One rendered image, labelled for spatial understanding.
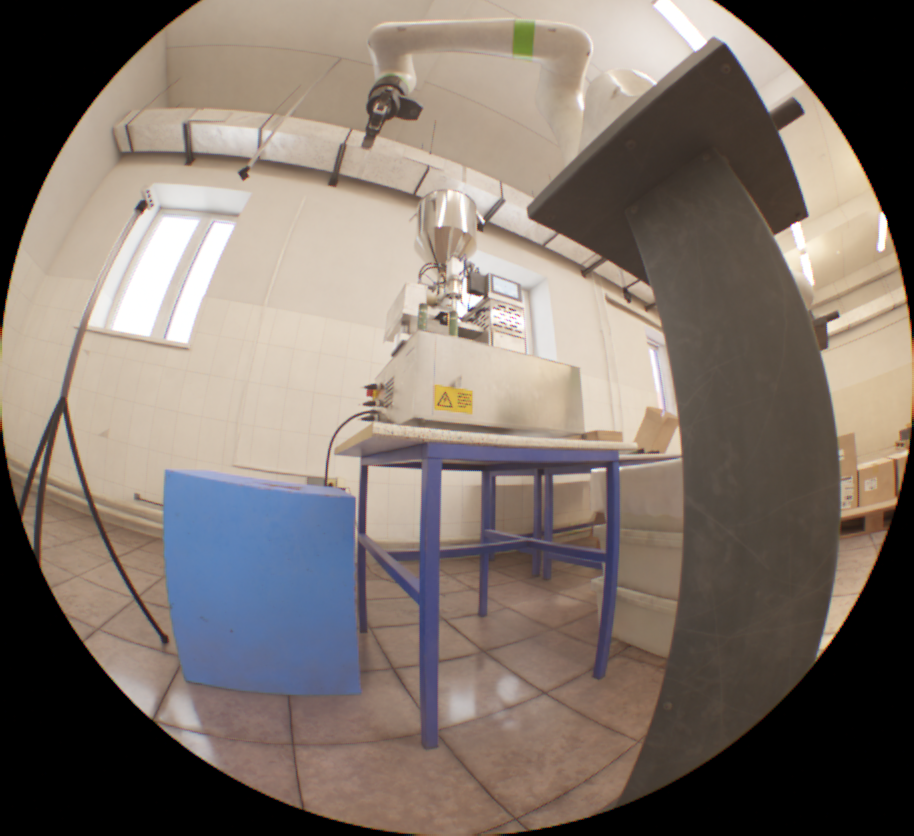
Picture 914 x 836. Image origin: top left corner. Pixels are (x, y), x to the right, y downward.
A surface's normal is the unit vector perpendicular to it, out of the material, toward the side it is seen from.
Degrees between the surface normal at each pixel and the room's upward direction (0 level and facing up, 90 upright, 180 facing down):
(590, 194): 180
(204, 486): 90
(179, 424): 90
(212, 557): 90
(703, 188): 90
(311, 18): 180
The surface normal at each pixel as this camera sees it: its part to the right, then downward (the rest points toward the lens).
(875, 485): -0.89, -0.16
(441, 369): 0.45, -0.26
